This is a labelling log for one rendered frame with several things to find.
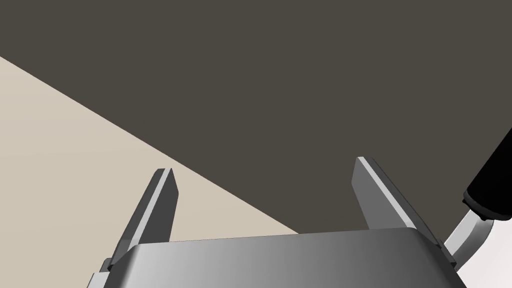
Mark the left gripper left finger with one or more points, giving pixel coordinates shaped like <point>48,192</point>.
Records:
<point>158,216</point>

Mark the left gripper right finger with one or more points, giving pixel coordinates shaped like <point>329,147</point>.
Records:
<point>378,204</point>

